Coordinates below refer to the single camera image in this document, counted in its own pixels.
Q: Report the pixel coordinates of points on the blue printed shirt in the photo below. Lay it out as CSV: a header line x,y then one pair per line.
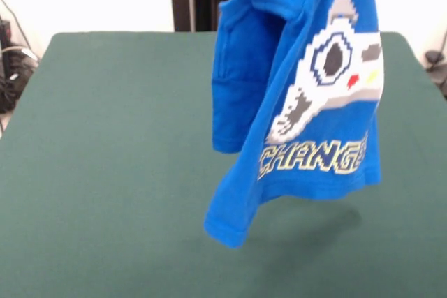
x,y
244,102

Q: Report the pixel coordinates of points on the dark green tablecloth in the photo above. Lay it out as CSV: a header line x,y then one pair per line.
x,y
104,155

